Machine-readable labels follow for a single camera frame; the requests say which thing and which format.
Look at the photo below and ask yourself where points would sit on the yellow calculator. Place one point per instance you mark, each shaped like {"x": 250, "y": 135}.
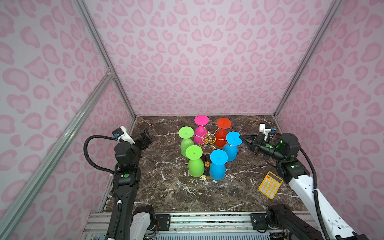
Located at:
{"x": 270, "y": 185}

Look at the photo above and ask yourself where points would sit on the rear lime green wine glass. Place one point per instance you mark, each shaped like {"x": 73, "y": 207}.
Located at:
{"x": 186, "y": 133}

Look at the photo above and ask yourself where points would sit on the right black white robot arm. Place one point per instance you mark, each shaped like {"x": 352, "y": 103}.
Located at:
{"x": 296, "y": 169}

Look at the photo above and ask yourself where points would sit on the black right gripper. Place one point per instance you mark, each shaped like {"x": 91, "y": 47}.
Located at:
{"x": 257, "y": 144}

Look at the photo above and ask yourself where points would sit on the front lime green wine glass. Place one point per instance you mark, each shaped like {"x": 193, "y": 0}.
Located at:
{"x": 196, "y": 165}

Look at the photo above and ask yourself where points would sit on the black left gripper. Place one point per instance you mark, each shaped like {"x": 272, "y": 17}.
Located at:
{"x": 145, "y": 138}

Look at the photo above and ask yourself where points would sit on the gold wire wine glass rack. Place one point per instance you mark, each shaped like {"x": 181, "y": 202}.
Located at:
{"x": 209, "y": 141}

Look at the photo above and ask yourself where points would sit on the lime green wine glass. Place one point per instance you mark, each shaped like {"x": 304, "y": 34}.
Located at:
{"x": 196, "y": 165}
{"x": 186, "y": 133}

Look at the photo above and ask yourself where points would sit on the aluminium enclosure frame strut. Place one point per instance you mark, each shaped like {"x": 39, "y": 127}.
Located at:
{"x": 56, "y": 90}

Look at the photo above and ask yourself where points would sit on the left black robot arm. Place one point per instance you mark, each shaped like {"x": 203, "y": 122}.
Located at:
{"x": 126, "y": 180}

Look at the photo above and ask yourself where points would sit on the blue wine glass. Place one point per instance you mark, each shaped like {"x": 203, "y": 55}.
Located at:
{"x": 217, "y": 168}
{"x": 231, "y": 147}

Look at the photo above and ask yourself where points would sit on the red wine glass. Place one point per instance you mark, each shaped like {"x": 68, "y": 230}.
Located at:
{"x": 221, "y": 133}

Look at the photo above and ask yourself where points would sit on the magenta wine glass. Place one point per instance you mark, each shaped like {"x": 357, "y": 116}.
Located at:
{"x": 200, "y": 131}

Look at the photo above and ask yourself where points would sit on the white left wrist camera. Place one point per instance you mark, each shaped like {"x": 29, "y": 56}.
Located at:
{"x": 122, "y": 135}

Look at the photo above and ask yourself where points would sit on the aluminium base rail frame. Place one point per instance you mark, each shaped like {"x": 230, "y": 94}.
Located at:
{"x": 214, "y": 226}

